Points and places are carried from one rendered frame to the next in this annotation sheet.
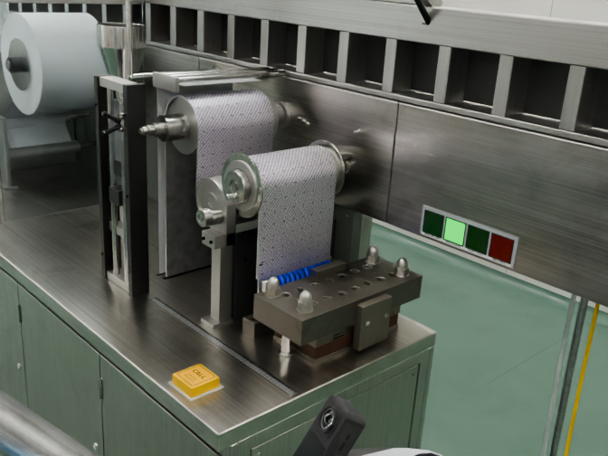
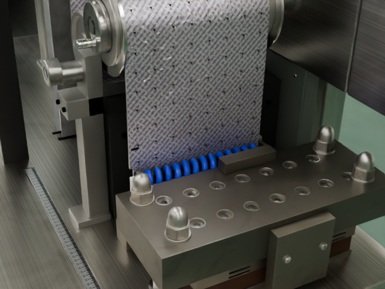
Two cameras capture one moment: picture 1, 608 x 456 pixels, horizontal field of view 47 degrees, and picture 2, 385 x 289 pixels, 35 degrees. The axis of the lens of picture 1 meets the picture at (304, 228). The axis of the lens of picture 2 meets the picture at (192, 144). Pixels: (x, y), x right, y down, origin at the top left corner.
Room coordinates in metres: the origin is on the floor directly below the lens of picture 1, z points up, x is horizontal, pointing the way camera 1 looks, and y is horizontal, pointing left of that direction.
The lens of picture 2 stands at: (0.75, -0.20, 1.54)
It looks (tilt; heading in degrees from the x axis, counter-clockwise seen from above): 30 degrees down; 16
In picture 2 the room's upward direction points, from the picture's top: 1 degrees clockwise
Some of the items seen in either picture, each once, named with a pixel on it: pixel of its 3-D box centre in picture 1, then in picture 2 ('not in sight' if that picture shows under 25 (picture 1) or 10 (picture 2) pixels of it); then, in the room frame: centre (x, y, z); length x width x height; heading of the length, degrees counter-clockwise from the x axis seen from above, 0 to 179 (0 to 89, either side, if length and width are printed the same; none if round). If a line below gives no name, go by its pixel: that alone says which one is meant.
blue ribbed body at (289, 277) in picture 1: (301, 275); (205, 165); (1.55, 0.00, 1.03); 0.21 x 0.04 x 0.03; 134
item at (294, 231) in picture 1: (296, 231); (198, 100); (1.56, 0.02, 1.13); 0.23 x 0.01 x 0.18; 134
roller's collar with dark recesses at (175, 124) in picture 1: (172, 127); not in sight; (1.69, 0.33, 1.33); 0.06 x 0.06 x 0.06; 44
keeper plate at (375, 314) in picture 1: (373, 322); (300, 254); (1.45, -0.17, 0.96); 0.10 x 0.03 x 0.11; 134
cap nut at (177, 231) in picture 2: (305, 299); (177, 221); (1.36, -0.01, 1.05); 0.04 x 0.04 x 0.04
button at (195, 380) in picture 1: (195, 380); not in sight; (1.25, 0.20, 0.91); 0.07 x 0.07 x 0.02; 44
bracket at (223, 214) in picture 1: (217, 264); (82, 140); (1.52, 0.20, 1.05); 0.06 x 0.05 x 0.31; 134
